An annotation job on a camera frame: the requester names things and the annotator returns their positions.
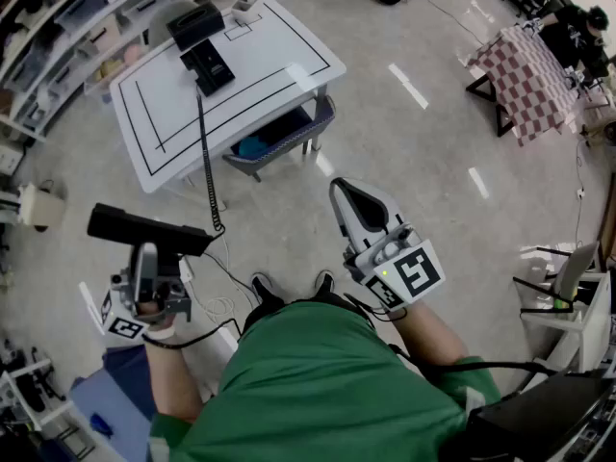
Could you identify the black device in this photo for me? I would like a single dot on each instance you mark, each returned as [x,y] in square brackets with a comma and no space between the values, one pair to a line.
[212,68]

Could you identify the grey rounded chair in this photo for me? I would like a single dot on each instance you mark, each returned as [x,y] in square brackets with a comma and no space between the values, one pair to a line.
[166,17]

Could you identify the person's right forearm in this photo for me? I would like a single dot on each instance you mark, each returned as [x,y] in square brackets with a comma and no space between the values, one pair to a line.
[433,335]

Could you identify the white open cabinet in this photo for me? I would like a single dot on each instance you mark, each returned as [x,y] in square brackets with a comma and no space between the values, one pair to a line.
[584,325]

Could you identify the black tissue box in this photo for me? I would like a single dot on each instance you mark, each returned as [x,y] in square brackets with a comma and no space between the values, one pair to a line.
[195,24]

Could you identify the person's left forearm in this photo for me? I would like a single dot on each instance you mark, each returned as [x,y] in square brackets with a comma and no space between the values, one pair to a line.
[173,383]

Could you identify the blue storage box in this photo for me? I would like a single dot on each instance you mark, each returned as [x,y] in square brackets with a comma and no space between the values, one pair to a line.
[115,402]

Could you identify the person's left hand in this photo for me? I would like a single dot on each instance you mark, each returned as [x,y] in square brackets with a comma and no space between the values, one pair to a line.
[149,311]

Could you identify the person's right black shoe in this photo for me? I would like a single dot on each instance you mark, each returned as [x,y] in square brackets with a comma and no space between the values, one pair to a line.
[325,282]

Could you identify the teal cloth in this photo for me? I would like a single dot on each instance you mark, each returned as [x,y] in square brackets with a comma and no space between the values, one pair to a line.
[252,146]

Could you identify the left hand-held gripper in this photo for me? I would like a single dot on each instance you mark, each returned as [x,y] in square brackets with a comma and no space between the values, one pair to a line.
[122,313]

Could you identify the white table with black lines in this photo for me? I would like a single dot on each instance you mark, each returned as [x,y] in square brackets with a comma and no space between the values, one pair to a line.
[260,75]

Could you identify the white desktop holder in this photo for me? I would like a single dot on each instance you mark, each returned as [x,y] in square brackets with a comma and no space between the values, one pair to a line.
[244,12]

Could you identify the person's green shirt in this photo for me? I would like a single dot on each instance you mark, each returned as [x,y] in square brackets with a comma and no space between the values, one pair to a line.
[313,383]

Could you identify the checkered cloth table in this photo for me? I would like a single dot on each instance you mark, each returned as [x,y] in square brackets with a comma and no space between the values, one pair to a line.
[534,80]

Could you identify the wide white shelving unit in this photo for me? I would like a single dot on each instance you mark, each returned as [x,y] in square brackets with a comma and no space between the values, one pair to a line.
[58,41]

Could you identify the person's left black shoe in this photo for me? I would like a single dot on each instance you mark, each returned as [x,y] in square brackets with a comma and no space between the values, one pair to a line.
[264,289]

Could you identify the person's black trousers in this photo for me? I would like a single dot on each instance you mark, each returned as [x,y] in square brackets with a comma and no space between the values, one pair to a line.
[269,312]

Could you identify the person's black shoe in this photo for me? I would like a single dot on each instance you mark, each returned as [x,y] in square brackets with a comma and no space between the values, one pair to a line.
[264,289]
[325,282]

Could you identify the beige box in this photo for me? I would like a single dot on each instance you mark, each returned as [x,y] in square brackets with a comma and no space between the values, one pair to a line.
[43,207]

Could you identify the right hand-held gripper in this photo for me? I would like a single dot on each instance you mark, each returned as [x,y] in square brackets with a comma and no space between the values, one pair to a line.
[409,272]

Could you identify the blue fabric basket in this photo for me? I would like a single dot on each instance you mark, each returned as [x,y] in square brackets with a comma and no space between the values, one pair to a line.
[310,130]

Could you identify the black equipment box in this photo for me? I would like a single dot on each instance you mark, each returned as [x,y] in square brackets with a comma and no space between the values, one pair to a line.
[529,421]

